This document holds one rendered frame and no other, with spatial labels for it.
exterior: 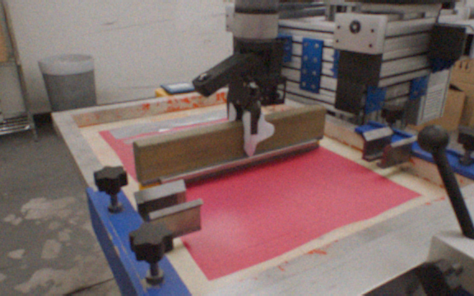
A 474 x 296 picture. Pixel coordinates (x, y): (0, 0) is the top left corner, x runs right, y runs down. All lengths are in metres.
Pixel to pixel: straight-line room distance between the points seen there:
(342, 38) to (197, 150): 0.58
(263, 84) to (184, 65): 3.87
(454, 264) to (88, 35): 4.01
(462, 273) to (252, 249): 0.26
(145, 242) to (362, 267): 0.21
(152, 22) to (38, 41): 1.10
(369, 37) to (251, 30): 0.46
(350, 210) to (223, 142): 0.25
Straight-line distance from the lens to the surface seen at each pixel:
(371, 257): 0.42
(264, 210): 0.64
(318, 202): 0.67
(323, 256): 0.50
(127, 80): 4.36
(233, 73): 0.67
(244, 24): 0.67
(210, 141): 0.69
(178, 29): 4.48
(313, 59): 1.35
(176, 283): 0.44
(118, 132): 0.99
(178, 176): 0.68
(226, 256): 0.54
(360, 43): 1.08
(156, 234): 0.41
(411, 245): 0.45
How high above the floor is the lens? 1.29
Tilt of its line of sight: 23 degrees down
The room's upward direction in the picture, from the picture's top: straight up
